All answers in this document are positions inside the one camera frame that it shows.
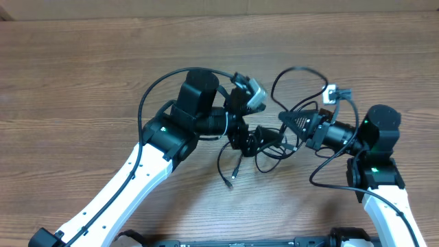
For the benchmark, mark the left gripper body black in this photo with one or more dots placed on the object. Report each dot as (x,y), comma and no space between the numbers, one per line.
(238,134)

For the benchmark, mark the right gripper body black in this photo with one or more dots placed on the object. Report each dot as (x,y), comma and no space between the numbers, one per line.
(317,130)

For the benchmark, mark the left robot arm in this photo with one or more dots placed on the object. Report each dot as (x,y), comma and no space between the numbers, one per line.
(211,104)

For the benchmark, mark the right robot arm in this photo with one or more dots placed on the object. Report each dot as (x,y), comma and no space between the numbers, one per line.
(371,171)

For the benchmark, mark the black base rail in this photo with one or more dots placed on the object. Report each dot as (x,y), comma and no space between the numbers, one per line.
(337,237)

